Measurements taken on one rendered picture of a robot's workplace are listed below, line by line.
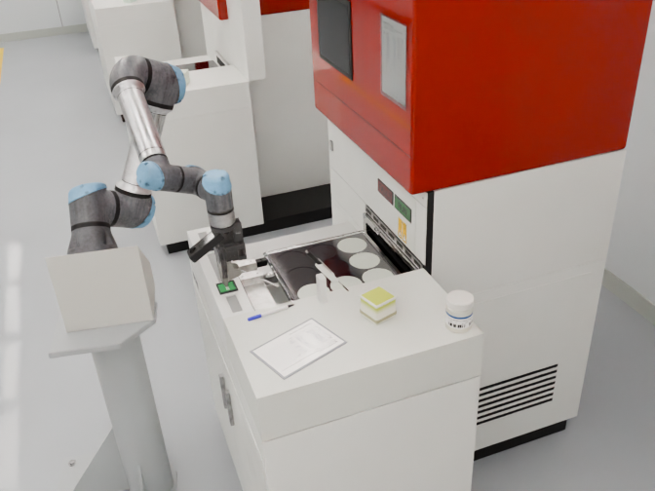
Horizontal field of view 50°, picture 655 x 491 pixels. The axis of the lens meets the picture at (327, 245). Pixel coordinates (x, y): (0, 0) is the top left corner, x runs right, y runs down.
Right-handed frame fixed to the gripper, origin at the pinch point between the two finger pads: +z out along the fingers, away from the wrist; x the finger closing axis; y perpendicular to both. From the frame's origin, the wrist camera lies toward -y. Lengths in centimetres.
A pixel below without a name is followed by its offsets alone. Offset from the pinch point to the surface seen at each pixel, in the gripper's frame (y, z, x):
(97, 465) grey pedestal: -51, 82, 25
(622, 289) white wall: 206, 92, 50
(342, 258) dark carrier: 41.7, 8.0, 9.9
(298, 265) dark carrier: 27.1, 8.1, 12.2
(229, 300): 0.0, 2.4, -6.1
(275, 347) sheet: 5.8, 1.1, -33.6
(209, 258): -0.5, 2.4, 19.5
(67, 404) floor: -63, 98, 82
